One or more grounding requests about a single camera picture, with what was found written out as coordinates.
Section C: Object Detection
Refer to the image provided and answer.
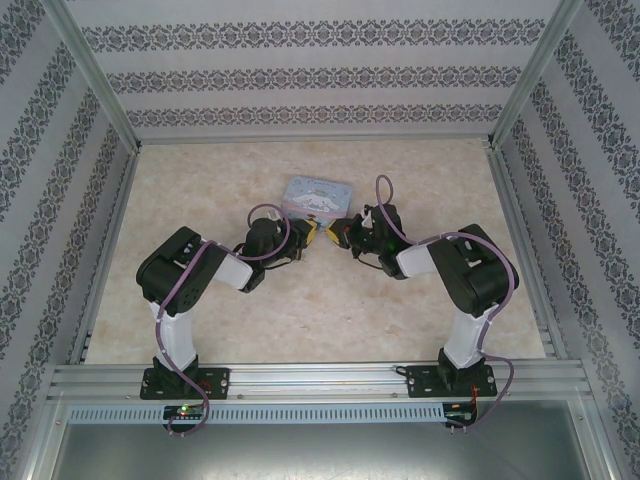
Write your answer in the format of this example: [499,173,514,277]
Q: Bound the blue cartoon tin box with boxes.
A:
[279,174,355,226]

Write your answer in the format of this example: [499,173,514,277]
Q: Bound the left controller board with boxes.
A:
[162,403,209,426]

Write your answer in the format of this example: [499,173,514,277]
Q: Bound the controller board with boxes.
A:
[443,402,481,426]
[162,403,209,426]

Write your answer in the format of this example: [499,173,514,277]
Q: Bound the right controller board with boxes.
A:
[443,402,481,426]

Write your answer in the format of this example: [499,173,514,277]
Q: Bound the sheet metal panel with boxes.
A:
[49,419,596,480]

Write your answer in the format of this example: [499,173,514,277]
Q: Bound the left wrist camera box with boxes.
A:
[267,215,292,240]

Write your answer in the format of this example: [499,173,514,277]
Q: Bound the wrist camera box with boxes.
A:
[363,202,402,237]
[267,215,292,240]

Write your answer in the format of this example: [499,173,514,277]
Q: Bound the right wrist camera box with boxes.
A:
[363,202,402,237]

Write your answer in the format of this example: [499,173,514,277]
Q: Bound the aluminium mounting rail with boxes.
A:
[47,363,594,401]

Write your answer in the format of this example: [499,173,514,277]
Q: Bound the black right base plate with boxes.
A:
[405,364,499,400]

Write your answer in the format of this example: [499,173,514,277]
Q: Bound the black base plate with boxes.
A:
[141,367,232,402]
[405,364,499,400]

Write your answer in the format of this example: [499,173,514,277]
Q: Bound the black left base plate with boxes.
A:
[141,367,232,402]

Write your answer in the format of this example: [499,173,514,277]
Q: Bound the aluminium side rail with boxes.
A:
[67,144,144,366]
[487,142,571,361]

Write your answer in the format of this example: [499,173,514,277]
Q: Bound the slotted grey cable duct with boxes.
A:
[67,403,446,425]

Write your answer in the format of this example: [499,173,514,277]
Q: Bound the aluminium frame post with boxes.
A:
[42,0,144,151]
[484,0,586,151]

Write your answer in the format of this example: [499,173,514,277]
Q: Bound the aluminium frame beam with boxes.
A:
[12,392,69,480]
[574,389,629,480]

